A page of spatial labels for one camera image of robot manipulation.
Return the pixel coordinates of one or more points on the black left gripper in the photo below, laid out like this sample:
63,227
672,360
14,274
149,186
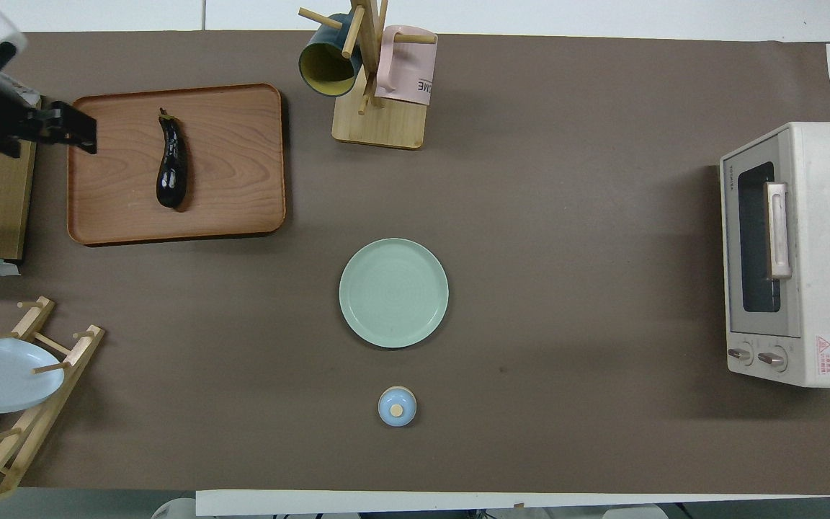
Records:
8,126

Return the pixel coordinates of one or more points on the dark purple eggplant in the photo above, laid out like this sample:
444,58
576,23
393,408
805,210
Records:
172,169

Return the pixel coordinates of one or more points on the pale green plate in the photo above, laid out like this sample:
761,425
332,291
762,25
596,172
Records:
393,293

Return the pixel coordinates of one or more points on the white toaster oven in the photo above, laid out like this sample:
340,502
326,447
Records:
829,288

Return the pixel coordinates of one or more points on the silver oven knob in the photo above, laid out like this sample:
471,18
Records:
739,354
772,358

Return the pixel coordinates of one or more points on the wooden serving tray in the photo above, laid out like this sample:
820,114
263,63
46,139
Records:
235,164

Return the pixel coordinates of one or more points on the dark blue mug yellow inside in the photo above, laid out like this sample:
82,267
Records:
325,61

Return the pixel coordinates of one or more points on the wooden dish rack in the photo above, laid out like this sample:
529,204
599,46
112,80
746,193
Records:
33,425

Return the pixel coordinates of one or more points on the wooden mug tree stand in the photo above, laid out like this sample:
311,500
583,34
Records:
380,126

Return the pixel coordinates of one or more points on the pink mug with print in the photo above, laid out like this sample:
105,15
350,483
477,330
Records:
408,72

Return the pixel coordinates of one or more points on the brown table mat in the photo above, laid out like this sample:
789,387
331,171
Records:
530,288

